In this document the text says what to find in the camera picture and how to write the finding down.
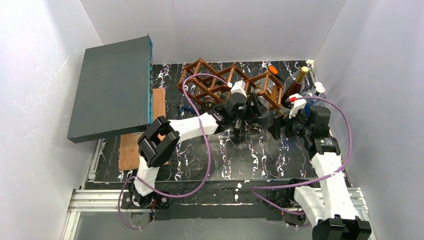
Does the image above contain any blue square glass bottle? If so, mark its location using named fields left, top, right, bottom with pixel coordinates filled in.
left=299, top=86, right=327, bottom=110

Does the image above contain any dark bottle gold cap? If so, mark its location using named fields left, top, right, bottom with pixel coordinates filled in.
left=281, top=66, right=309, bottom=108

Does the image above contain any clear bottle white neck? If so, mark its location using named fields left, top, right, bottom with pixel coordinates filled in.
left=305, top=81, right=326, bottom=96

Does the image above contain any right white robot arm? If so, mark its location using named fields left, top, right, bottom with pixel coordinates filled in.
left=268, top=105, right=372, bottom=240

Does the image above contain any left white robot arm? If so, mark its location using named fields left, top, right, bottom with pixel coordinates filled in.
left=131, top=92, right=268, bottom=198

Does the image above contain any dark bottle silver cap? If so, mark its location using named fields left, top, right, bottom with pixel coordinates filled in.
left=200, top=95, right=219, bottom=111

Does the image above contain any brown wooden wine rack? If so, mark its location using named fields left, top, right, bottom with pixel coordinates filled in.
left=176, top=58, right=284, bottom=110

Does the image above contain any brown wooden board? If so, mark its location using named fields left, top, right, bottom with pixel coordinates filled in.
left=118, top=87, right=166, bottom=171

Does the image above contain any dark grey box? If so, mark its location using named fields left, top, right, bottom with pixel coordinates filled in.
left=67, top=35, right=153, bottom=144

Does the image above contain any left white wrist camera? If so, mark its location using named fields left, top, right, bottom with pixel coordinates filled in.
left=227, top=80, right=247, bottom=97

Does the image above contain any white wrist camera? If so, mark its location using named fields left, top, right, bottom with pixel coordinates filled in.
left=288, top=93, right=307, bottom=119
left=227, top=80, right=247, bottom=97

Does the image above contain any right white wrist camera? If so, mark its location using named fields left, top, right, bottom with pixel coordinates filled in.
left=288, top=93, right=307, bottom=119

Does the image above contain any blue cable on table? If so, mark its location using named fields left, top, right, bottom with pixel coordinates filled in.
left=177, top=103, right=196, bottom=122

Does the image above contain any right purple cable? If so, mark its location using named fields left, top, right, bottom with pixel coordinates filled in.
left=250, top=93, right=353, bottom=229

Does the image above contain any purple cable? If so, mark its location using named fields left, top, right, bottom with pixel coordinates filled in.
left=250, top=93, right=353, bottom=229
left=118, top=73, right=233, bottom=231

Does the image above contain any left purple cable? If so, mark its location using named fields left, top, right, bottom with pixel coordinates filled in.
left=118, top=73, right=233, bottom=231

